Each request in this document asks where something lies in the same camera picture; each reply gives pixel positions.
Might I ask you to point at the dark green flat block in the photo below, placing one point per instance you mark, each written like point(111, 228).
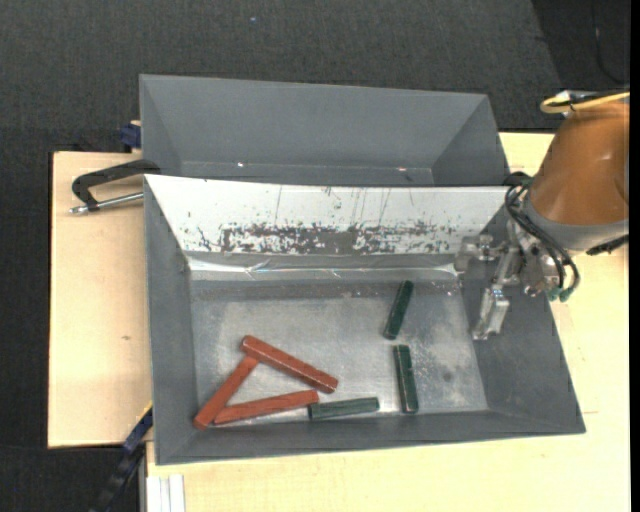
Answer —
point(406, 380)
point(342, 408)
point(398, 310)

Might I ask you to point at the grey metal bin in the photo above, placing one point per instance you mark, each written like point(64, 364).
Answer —
point(320, 310)

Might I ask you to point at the red-brown flat block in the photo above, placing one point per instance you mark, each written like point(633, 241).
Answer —
point(287, 363)
point(267, 406)
point(225, 394)

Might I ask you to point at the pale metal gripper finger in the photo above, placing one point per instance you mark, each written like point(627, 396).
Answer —
point(472, 252)
point(491, 312)

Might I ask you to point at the pale brown flat board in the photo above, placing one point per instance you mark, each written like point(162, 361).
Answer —
point(97, 310)

